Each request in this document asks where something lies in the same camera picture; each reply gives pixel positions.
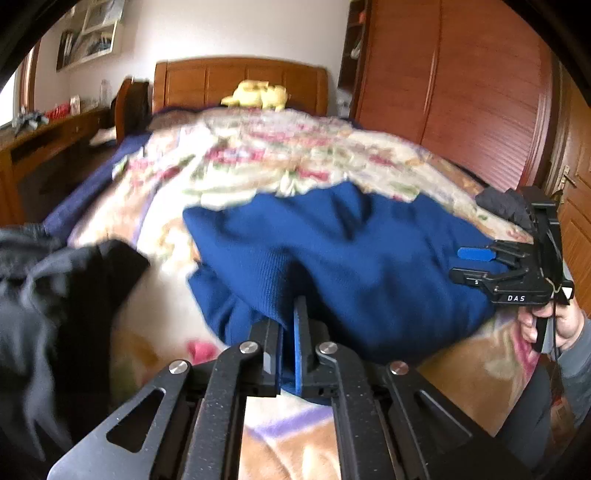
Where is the navy blue suit jacket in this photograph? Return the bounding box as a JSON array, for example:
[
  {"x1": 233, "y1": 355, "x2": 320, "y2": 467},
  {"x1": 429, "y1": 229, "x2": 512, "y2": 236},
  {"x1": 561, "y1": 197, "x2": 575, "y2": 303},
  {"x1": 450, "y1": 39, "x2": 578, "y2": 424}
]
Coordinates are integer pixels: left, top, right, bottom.
[{"x1": 182, "y1": 182, "x2": 504, "y2": 364}]

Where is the grey right sleeve forearm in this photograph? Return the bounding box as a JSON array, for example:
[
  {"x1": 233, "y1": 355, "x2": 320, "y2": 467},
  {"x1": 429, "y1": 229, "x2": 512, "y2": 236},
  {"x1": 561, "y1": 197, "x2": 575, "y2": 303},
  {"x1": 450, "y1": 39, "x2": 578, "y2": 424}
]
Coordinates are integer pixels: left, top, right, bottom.
[{"x1": 556, "y1": 300, "x2": 590, "y2": 429}]

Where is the person right hand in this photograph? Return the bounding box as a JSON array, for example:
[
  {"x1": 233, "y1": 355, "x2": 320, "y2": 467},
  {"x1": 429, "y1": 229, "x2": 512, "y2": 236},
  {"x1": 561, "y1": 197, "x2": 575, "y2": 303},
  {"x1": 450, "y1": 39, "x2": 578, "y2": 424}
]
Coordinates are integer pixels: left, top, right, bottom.
[{"x1": 517, "y1": 298, "x2": 586, "y2": 351}]

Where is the dark grey garment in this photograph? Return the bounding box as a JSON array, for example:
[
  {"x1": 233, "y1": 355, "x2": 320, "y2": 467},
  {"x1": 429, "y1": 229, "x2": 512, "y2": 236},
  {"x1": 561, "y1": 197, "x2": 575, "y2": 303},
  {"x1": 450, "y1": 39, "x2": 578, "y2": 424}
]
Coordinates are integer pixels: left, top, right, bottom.
[{"x1": 475, "y1": 187, "x2": 535, "y2": 234}]

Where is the wooden louvred wardrobe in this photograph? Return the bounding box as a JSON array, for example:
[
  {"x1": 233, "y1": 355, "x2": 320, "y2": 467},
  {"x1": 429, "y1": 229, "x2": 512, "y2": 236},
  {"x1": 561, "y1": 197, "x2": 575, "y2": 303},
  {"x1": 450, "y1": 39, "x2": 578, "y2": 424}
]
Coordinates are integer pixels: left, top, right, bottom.
[{"x1": 339, "y1": 1, "x2": 590, "y2": 195}]

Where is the black jacket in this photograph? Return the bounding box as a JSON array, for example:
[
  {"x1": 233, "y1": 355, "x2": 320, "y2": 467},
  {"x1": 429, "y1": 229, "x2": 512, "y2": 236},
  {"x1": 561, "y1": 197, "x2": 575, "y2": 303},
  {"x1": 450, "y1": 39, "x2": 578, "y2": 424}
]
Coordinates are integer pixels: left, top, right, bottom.
[{"x1": 1, "y1": 225, "x2": 149, "y2": 463}]

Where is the floral bed quilt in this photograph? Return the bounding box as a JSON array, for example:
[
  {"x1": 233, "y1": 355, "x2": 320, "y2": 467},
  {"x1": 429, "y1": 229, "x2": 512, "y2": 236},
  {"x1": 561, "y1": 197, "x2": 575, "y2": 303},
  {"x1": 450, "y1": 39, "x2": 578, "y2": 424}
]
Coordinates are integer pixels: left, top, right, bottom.
[{"x1": 68, "y1": 108, "x2": 538, "y2": 479}]

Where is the yellow plush toy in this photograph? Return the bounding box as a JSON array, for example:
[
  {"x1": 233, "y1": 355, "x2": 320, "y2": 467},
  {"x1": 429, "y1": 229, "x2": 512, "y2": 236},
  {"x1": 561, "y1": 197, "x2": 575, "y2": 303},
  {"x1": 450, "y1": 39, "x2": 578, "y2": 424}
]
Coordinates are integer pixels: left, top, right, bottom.
[{"x1": 221, "y1": 80, "x2": 290, "y2": 111}]

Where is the wooden chair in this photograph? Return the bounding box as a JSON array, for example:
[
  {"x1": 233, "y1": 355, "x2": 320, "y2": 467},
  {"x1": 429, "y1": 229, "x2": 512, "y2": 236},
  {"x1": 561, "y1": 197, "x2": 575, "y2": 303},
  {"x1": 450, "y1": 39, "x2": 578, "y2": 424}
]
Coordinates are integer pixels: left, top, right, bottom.
[{"x1": 112, "y1": 77, "x2": 151, "y2": 144}]

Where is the wooden desk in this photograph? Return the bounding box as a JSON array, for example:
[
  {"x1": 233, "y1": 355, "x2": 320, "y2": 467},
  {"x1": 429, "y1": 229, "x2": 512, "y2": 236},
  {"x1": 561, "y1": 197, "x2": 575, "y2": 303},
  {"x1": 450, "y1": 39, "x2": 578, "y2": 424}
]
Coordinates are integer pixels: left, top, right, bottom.
[{"x1": 0, "y1": 108, "x2": 110, "y2": 226}]

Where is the wooden headboard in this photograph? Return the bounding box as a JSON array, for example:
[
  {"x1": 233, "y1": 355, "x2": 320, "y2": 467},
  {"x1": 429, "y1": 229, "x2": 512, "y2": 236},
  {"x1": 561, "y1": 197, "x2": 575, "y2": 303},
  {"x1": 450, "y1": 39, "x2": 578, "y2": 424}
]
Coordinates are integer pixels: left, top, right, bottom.
[{"x1": 151, "y1": 56, "x2": 330, "y2": 117}]

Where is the red basket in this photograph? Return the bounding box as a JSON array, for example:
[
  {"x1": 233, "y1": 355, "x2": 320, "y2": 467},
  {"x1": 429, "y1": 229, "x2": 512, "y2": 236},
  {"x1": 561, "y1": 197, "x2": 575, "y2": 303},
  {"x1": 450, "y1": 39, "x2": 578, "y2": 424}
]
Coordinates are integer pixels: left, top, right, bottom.
[{"x1": 44, "y1": 103, "x2": 71, "y2": 121}]

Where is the plastic water bottle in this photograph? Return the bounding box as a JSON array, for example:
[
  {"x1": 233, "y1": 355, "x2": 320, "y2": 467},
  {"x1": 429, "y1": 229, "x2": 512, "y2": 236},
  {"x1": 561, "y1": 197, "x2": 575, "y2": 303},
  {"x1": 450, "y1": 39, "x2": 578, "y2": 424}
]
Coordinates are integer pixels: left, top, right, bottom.
[{"x1": 99, "y1": 79, "x2": 111, "y2": 106}]

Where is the white wall shelf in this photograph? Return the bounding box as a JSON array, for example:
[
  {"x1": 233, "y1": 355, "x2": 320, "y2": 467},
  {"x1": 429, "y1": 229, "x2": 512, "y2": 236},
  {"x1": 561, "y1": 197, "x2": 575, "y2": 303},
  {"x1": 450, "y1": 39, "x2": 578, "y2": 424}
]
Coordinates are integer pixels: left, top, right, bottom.
[{"x1": 56, "y1": 0, "x2": 126, "y2": 72}]

